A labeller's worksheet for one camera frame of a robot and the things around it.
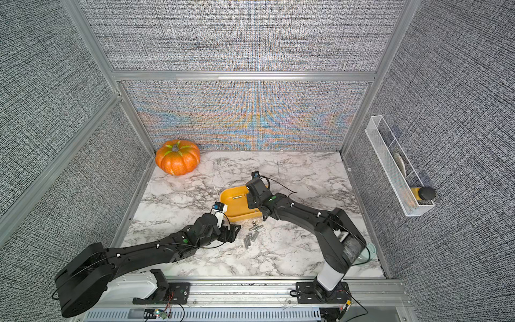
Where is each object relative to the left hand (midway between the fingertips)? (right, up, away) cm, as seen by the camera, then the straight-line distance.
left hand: (236, 224), depth 83 cm
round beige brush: (+59, +24, -13) cm, 65 cm away
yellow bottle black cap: (+61, +15, -21) cm, 66 cm away
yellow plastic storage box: (-2, +7, +16) cm, 18 cm away
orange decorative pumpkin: (-32, +29, +18) cm, 46 cm away
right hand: (+7, +14, +6) cm, 16 cm away
